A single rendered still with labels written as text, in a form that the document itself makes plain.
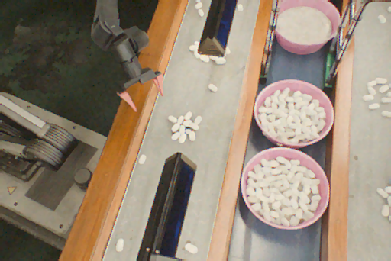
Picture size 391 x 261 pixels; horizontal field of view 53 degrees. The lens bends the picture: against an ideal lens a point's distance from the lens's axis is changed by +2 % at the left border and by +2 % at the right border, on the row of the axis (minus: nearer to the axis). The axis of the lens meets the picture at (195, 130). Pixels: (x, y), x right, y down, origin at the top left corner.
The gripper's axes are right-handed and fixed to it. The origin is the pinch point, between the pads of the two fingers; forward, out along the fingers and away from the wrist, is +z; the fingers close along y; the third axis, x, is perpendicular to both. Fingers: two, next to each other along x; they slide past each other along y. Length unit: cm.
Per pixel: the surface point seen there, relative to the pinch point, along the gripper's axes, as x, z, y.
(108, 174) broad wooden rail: -3.5, 16.0, 21.7
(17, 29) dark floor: -184, -34, 24
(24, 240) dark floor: -77, 55, 72
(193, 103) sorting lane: -11.8, 12.4, -16.8
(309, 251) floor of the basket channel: 32, 57, -18
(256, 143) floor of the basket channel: 2.2, 32.3, -27.9
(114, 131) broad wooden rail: -13.8, 7.6, 12.9
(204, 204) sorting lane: 14.4, 34.0, 1.5
